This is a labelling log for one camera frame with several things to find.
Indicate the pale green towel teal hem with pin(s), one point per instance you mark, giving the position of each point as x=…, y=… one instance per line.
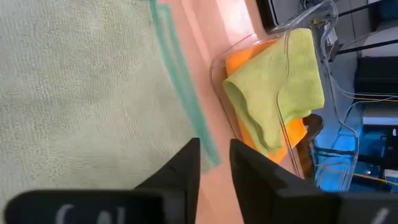
x=77, y=93

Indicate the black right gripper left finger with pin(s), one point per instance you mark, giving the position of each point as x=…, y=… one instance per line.
x=124, y=208

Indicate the black frame bar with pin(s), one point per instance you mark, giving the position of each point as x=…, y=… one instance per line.
x=367, y=47

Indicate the black floor case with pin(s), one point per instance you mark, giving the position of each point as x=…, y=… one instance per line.
x=376, y=74

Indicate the orange microfiber towel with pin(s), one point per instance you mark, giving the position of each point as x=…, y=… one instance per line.
x=239, y=59

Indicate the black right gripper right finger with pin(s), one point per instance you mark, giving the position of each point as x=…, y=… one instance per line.
x=295, y=202

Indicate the clear plastic bin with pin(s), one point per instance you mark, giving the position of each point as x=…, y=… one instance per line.
x=339, y=155

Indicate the lime green microfiber towel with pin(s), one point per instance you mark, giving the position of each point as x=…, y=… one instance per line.
x=267, y=87

